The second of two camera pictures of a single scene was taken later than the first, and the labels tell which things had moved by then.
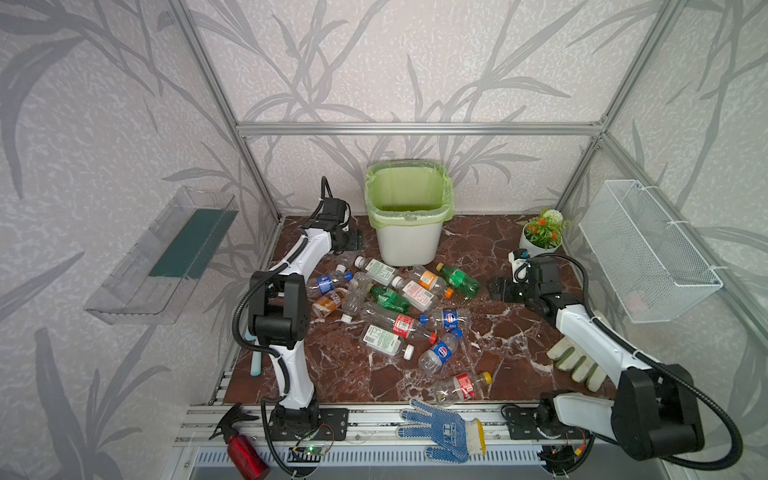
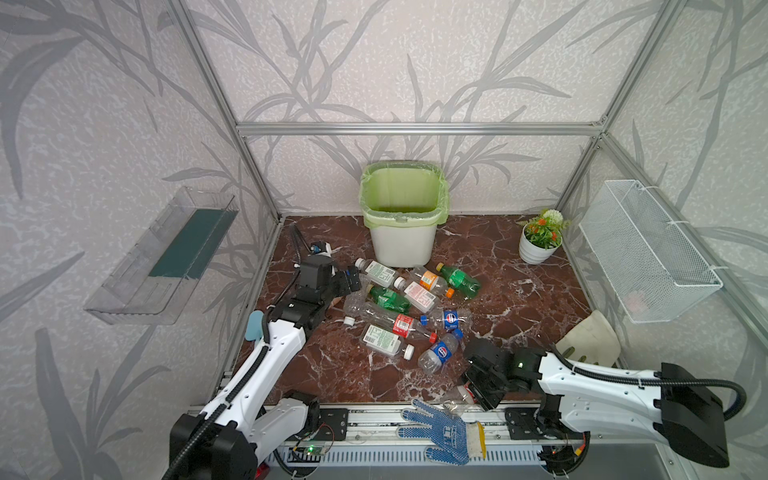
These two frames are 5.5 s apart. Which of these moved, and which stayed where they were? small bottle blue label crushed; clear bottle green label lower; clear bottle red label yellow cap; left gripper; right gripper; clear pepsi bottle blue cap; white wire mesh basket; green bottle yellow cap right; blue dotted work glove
Moved: right gripper; left gripper; clear bottle red label yellow cap
Stayed: clear pepsi bottle blue cap; small bottle blue label crushed; white wire mesh basket; green bottle yellow cap right; clear bottle green label lower; blue dotted work glove
